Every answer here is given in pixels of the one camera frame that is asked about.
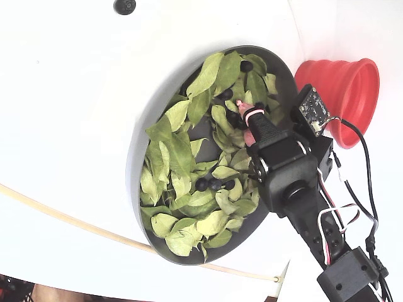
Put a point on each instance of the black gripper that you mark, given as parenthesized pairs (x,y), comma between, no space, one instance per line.
(281,146)

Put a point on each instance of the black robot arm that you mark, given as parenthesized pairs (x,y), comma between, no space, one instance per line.
(315,226)

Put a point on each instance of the dark grey round bowl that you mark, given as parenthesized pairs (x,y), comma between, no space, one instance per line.
(285,75)

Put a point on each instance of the pile of green leaves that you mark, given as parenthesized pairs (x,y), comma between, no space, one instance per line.
(176,157)

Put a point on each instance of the red collapsible silicone cup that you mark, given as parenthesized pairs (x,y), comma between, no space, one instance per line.
(346,85)

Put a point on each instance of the small dark berry left view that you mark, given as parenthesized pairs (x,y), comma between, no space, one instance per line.
(125,5)

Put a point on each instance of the thin wooden dowel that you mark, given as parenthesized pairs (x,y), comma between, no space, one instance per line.
(63,215)

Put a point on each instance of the black mesh item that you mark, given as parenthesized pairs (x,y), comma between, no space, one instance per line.
(12,287)

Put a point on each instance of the camera circuit board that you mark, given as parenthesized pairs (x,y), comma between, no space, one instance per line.
(311,107)

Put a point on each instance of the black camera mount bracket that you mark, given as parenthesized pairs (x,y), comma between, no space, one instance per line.
(321,151)

